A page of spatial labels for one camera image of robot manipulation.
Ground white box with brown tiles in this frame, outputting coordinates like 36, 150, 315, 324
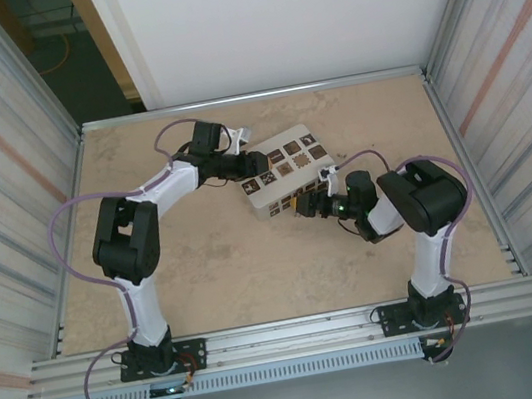
232, 118, 347, 226

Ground black controller board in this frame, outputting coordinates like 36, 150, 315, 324
417, 331, 458, 367
145, 382, 183, 399

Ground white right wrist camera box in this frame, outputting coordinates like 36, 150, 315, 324
316, 164, 344, 198

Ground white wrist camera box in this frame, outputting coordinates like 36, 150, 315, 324
225, 124, 255, 157
316, 164, 344, 198

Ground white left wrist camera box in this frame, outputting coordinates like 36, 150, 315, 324
225, 124, 255, 157

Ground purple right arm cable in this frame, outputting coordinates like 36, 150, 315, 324
332, 134, 499, 376

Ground thin aluminium table edge rail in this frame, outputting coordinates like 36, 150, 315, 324
78, 64, 430, 135

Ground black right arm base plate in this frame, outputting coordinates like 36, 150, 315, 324
376, 290, 471, 339

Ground wide aluminium mounting rail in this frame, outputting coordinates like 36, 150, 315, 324
20, 276, 532, 399

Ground grey slotted cable duct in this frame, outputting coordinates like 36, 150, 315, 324
47, 336, 427, 399

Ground red and orange wires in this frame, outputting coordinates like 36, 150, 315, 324
176, 349, 211, 390
436, 313, 462, 346

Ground wooden door frame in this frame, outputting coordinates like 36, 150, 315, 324
65, 0, 148, 122

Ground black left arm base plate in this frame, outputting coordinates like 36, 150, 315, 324
116, 337, 211, 384

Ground orange floor cable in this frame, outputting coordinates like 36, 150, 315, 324
35, 33, 78, 77

